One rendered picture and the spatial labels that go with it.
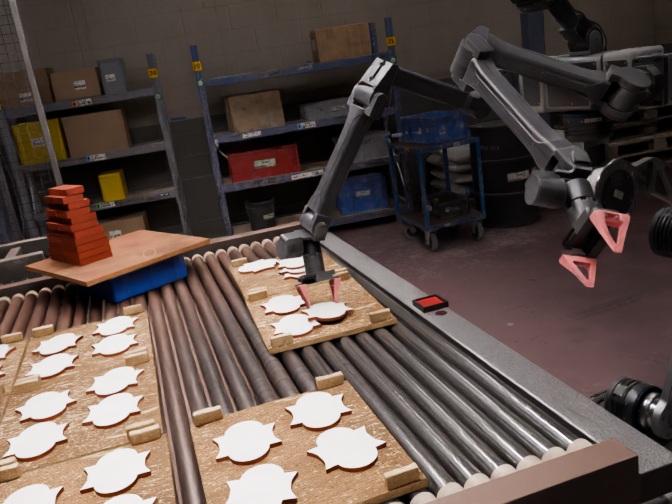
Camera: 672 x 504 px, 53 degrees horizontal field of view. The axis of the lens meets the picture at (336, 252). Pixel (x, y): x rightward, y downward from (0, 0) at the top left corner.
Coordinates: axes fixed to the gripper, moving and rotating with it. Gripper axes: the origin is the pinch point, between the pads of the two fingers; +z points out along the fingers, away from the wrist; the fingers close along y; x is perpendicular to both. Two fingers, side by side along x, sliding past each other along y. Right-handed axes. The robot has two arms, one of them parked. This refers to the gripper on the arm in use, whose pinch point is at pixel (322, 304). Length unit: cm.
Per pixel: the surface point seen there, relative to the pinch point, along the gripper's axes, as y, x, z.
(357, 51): 163, 374, -233
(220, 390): -33.6, -26.0, 15.7
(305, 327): -8.0, -10.6, 5.3
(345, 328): 1.6, -14.9, 7.7
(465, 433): 7, -68, 30
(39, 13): -110, 436, -324
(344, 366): -4.5, -30.9, 16.1
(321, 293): 3.6, 13.7, -3.9
